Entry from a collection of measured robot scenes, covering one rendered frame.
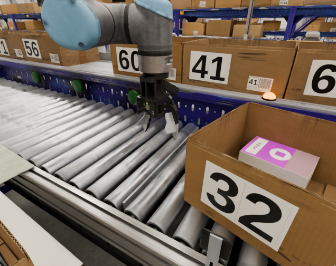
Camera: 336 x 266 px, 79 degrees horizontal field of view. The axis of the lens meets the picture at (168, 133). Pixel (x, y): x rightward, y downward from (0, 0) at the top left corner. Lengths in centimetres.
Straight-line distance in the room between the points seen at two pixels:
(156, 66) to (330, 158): 48
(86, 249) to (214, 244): 110
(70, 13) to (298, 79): 67
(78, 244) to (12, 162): 79
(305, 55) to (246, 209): 54
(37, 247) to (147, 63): 45
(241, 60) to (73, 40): 57
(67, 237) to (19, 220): 93
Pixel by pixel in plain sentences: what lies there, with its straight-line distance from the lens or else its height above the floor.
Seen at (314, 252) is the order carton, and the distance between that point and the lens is 41.
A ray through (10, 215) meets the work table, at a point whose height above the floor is 75.
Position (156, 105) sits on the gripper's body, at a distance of 56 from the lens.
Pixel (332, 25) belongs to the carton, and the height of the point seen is 99.
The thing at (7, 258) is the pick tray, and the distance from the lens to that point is 50.
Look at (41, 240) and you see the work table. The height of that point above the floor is 75.
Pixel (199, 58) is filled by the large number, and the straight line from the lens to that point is 85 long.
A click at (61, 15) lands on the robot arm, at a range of 44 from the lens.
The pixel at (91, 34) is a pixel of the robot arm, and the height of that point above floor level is 110.
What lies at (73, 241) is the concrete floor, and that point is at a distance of 146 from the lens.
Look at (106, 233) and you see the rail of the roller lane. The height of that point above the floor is 70.
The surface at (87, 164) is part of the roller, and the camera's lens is 69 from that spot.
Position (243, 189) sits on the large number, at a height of 87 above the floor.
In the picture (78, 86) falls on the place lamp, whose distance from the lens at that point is 124.
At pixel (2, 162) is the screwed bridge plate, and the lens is 79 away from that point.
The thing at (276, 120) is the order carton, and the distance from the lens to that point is 63.
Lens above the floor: 112
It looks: 29 degrees down
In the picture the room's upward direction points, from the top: straight up
